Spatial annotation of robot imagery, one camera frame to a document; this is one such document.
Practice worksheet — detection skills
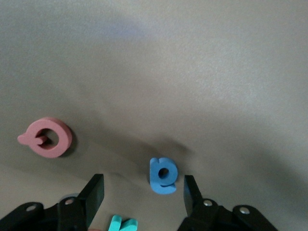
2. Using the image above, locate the blue foam letter g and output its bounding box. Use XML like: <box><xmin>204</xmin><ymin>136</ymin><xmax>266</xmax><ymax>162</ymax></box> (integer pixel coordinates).
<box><xmin>149</xmin><ymin>157</ymin><xmax>178</xmax><ymax>195</ymax></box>

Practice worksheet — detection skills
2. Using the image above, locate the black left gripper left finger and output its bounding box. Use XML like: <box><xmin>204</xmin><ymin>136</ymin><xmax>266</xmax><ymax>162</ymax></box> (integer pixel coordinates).
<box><xmin>0</xmin><ymin>173</ymin><xmax>105</xmax><ymax>231</ymax></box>

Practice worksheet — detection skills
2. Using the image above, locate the brown table cover mat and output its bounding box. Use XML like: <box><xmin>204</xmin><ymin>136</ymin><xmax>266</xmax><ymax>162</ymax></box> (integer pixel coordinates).
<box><xmin>0</xmin><ymin>0</ymin><xmax>308</xmax><ymax>231</ymax></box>

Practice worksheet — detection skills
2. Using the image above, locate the teal foam letter K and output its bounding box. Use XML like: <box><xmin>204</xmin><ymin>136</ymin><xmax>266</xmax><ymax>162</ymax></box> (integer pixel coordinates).
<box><xmin>107</xmin><ymin>215</ymin><xmax>139</xmax><ymax>231</ymax></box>

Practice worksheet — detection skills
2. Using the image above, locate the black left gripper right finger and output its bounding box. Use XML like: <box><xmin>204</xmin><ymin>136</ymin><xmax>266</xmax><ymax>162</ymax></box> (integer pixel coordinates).
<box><xmin>177</xmin><ymin>175</ymin><xmax>279</xmax><ymax>231</ymax></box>

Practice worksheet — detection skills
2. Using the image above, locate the red foam letter Q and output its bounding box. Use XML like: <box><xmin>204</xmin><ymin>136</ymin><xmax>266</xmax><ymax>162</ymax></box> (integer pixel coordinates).
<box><xmin>17</xmin><ymin>117</ymin><xmax>73</xmax><ymax>159</ymax></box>

